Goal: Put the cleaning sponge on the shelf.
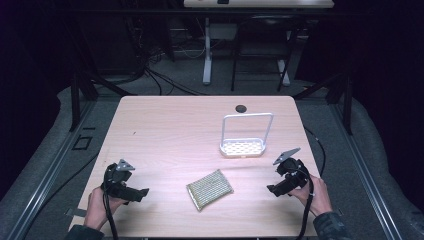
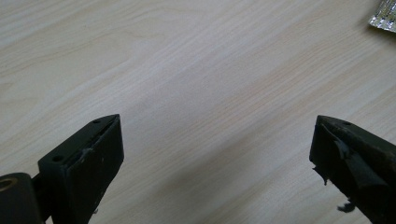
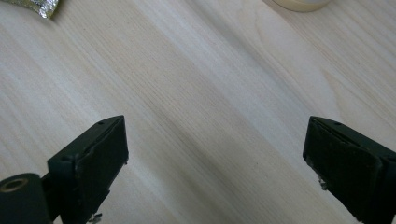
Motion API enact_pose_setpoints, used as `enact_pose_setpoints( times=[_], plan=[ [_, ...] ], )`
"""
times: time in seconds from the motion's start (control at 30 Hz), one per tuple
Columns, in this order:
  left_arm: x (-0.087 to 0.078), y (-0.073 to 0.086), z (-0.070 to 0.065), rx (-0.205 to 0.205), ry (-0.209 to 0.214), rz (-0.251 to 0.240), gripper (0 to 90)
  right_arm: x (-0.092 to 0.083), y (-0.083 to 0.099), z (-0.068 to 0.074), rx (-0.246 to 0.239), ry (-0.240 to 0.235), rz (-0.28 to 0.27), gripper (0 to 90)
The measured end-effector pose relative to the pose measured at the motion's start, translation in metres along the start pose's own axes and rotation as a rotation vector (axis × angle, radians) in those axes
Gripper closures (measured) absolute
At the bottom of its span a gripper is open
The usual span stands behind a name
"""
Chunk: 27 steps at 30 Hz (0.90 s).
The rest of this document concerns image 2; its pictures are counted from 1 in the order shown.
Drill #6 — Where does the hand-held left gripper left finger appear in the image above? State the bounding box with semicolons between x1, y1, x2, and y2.
36;113;125;224

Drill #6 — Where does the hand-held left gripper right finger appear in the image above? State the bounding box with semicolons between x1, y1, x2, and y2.
308;114;396;224

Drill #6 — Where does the silver foil packet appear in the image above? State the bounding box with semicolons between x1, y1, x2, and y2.
368;0;396;34

